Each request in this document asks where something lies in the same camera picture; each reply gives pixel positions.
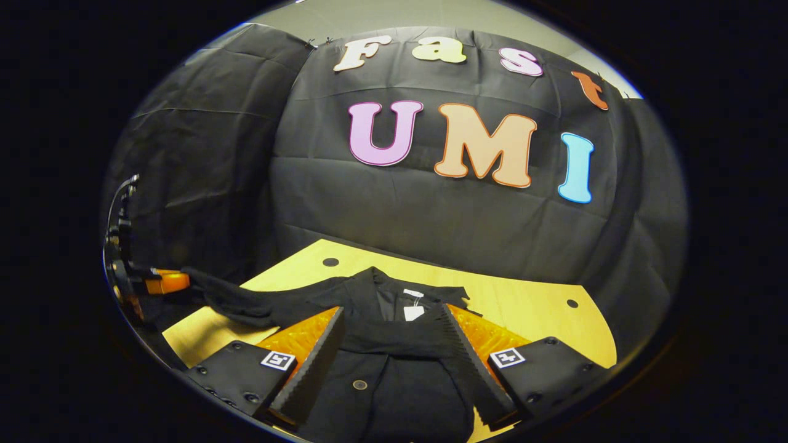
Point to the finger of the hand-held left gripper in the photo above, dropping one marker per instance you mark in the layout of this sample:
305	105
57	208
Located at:
169	282

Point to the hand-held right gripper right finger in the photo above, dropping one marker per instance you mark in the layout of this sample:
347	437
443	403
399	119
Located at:
474	369

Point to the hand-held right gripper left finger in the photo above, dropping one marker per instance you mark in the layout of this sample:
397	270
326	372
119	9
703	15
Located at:
320	363

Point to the black buttoned shirt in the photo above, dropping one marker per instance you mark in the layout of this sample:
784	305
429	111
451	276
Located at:
406	394

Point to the black backdrop cloth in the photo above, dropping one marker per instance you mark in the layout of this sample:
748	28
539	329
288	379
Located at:
431	215

